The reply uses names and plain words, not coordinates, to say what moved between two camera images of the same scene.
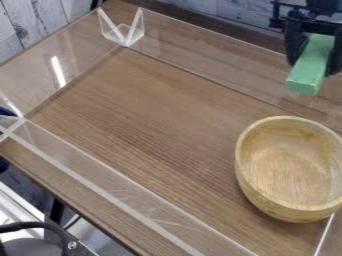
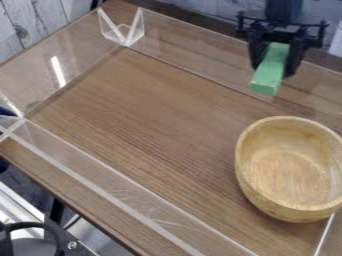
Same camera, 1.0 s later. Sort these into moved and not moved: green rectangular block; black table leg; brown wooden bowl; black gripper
Moved: black gripper; green rectangular block
Not moved: brown wooden bowl; black table leg
